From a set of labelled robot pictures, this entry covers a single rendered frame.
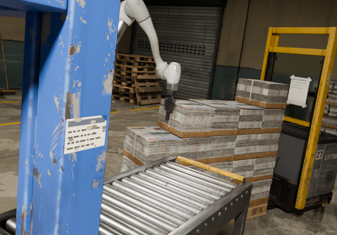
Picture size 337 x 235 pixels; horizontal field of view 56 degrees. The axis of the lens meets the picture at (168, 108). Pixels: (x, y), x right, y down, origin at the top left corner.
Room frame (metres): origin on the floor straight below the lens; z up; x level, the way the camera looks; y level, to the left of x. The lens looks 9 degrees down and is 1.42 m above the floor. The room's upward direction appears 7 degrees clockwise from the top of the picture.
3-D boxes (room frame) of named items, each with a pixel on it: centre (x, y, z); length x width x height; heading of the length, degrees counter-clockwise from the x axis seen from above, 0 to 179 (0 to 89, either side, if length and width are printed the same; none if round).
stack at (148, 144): (2.63, -0.26, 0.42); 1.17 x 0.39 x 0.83; 125
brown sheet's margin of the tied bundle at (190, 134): (2.44, -0.20, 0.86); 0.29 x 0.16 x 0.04; 122
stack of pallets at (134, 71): (9.37, 1.06, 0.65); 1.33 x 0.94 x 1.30; 151
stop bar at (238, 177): (1.78, -0.28, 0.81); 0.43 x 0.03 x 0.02; 57
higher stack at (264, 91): (3.04, -0.86, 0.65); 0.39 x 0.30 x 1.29; 35
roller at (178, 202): (1.39, -0.01, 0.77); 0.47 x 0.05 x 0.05; 57
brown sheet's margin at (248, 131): (2.87, -0.62, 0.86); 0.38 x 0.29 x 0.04; 34
